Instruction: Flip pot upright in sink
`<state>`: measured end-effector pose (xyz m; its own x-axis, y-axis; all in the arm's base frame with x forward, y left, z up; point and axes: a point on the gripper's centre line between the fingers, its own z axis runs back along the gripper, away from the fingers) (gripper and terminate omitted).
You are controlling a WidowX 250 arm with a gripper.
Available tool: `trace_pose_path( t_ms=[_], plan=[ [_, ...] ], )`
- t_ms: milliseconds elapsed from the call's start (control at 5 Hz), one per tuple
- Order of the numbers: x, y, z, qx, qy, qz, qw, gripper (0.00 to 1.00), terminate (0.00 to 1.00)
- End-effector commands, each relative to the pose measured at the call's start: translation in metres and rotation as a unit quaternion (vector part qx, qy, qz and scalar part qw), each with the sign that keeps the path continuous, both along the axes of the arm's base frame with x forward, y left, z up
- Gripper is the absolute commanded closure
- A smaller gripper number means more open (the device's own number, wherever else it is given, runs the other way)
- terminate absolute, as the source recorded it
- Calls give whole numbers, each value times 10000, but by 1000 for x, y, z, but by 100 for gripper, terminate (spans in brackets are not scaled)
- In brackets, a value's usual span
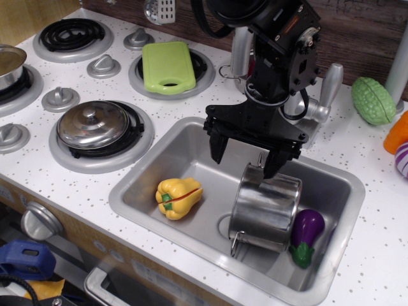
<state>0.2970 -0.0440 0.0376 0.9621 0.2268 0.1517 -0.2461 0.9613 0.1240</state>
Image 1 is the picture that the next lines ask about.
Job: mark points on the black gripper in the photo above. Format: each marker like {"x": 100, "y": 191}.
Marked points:
{"x": 257, "y": 123}

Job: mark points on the stainless steel pot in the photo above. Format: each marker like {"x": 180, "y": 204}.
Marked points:
{"x": 264, "y": 210}

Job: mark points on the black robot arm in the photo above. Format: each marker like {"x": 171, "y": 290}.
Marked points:
{"x": 285, "y": 37}

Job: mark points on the silver sink basin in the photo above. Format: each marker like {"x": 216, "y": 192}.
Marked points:
{"x": 184, "y": 152}

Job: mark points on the steel pot lid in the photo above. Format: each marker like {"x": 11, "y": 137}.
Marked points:
{"x": 93, "y": 125}

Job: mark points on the steel pot on burner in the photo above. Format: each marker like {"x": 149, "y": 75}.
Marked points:
{"x": 12, "y": 60}

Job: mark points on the silver toy faucet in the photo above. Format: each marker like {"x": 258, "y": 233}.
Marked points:
{"x": 319, "y": 109}

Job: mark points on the yellow toy bell pepper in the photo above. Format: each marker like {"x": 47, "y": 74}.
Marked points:
{"x": 176, "y": 197}

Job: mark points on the small steel bowl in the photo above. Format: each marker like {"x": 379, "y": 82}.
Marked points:
{"x": 237, "y": 75}

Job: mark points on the purple toy eggplant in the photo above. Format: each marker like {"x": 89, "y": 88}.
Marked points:
{"x": 307, "y": 227}

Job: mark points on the front right stove burner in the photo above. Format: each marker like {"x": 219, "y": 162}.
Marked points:
{"x": 99, "y": 165}

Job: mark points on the green toy cutting board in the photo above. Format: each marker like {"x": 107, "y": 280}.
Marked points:
{"x": 167, "y": 68}

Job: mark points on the green bumpy toy vegetable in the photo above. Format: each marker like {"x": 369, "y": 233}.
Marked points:
{"x": 372, "y": 101}

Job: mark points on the purple striped toy vegetable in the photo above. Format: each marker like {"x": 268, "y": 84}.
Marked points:
{"x": 401, "y": 159}

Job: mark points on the orange toy vegetable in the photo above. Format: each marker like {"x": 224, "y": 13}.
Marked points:
{"x": 397, "y": 135}

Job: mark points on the grey stove knob back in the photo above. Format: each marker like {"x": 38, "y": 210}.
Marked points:
{"x": 137, "y": 40}

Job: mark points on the grey vertical pole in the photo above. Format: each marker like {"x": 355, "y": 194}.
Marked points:
{"x": 397, "y": 77}

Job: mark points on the silver slotted utensil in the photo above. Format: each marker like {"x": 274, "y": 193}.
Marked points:
{"x": 160, "y": 12}

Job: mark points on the grey stove knob middle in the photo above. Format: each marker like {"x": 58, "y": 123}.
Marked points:
{"x": 104, "y": 67}

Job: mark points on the grey stove knob centre-left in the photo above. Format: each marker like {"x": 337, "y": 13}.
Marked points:
{"x": 60, "y": 99}

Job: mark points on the back left stove burner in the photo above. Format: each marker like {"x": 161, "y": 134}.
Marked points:
{"x": 72, "y": 40}

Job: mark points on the grey oven dial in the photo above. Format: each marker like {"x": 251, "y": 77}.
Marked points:
{"x": 38, "y": 223}

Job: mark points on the grey stove knob front-left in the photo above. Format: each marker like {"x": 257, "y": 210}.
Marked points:
{"x": 13, "y": 137}

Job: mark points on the front left stove burner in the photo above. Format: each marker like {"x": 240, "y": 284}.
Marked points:
{"x": 27, "y": 96}

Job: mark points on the blue clamp tool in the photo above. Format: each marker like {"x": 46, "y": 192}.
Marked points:
{"x": 27, "y": 260}

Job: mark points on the yellow cloth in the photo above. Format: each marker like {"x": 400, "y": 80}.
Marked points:
{"x": 47, "y": 289}

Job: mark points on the grey oven door handle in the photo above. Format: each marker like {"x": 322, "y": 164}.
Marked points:
{"x": 115, "y": 288}

